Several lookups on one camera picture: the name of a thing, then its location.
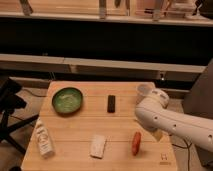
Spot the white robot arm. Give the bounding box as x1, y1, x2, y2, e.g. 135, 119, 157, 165
135, 88, 213, 152

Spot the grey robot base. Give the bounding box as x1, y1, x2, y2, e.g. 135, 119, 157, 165
182, 58, 213, 171

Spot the white paper cup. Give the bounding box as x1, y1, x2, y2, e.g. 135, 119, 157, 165
136, 84, 152, 104

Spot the black rectangular block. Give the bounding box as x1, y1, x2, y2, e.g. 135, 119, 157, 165
107, 95, 116, 113

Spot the white sponge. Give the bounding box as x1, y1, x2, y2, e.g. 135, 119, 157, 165
90, 135, 107, 159

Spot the wooden shelf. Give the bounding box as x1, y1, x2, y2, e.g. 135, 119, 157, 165
0, 53, 206, 82

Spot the green bowl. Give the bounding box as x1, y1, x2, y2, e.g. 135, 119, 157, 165
52, 87, 83, 115

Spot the white bottle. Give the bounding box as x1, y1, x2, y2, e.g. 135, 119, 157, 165
35, 119, 54, 158

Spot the black office chair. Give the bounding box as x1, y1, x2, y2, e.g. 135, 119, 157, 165
0, 76, 38, 154

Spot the black cable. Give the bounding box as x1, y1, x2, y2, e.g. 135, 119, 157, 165
171, 139, 194, 171

